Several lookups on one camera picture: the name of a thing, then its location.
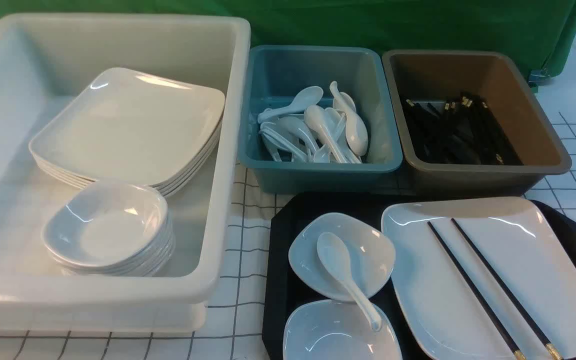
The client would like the white ceramic soup spoon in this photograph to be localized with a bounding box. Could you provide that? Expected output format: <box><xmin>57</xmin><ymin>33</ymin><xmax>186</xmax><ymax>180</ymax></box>
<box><xmin>317</xmin><ymin>232</ymin><xmax>383</xmax><ymax>332</ymax></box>

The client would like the white bowl tray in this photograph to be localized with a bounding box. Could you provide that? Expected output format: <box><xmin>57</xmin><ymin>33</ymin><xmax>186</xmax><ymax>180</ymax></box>
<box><xmin>288</xmin><ymin>212</ymin><xmax>396</xmax><ymax>302</ymax></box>
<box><xmin>282</xmin><ymin>300</ymin><xmax>403</xmax><ymax>360</ymax></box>

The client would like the large white square plate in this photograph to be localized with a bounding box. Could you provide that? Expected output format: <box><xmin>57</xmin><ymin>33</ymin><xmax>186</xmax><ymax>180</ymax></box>
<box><xmin>381</xmin><ymin>196</ymin><xmax>576</xmax><ymax>360</ymax></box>

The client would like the black chopstick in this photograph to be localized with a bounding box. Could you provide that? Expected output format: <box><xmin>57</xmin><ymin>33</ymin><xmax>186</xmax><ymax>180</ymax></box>
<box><xmin>426</xmin><ymin>221</ymin><xmax>526</xmax><ymax>360</ymax></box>
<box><xmin>450</xmin><ymin>218</ymin><xmax>563</xmax><ymax>360</ymax></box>

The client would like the pile of white spoons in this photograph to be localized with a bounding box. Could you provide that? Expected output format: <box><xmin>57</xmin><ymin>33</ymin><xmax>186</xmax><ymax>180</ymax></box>
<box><xmin>256</xmin><ymin>80</ymin><xmax>370</xmax><ymax>164</ymax></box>

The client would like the teal plastic bin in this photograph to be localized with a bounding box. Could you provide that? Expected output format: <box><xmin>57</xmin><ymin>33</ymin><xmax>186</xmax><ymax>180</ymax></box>
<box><xmin>238</xmin><ymin>45</ymin><xmax>403</xmax><ymax>195</ymax></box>

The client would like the black serving tray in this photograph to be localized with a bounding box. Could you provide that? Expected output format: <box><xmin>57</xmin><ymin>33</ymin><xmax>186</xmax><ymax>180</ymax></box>
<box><xmin>262</xmin><ymin>192</ymin><xmax>576</xmax><ymax>360</ymax></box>

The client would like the white checked tablecloth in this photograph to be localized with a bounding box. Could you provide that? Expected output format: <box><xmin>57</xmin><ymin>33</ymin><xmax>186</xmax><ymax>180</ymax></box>
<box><xmin>0</xmin><ymin>47</ymin><xmax>576</xmax><ymax>360</ymax></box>

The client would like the stack of white square plates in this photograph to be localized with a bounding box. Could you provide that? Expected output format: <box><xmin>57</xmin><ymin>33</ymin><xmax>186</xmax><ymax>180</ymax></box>
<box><xmin>29</xmin><ymin>67</ymin><xmax>226</xmax><ymax>198</ymax></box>

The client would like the stack of white bowls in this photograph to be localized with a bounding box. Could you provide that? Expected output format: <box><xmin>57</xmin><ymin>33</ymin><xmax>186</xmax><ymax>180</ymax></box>
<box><xmin>41</xmin><ymin>180</ymin><xmax>177</xmax><ymax>277</ymax></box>

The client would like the pile of black chopsticks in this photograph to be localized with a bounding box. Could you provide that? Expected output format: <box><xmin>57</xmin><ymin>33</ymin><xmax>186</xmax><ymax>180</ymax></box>
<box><xmin>400</xmin><ymin>91</ymin><xmax>524</xmax><ymax>166</ymax></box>

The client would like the brown plastic bin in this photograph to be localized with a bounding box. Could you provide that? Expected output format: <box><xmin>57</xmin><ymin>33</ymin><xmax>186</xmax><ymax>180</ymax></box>
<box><xmin>382</xmin><ymin>49</ymin><xmax>572</xmax><ymax>198</ymax></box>

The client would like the large white plastic bin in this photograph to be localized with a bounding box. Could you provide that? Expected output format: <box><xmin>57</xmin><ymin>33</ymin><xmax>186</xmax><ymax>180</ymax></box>
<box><xmin>0</xmin><ymin>13</ymin><xmax>251</xmax><ymax>337</ymax></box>

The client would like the green cloth backdrop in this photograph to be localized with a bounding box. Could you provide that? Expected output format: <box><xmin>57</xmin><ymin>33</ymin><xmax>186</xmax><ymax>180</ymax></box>
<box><xmin>0</xmin><ymin>0</ymin><xmax>576</xmax><ymax>91</ymax></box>

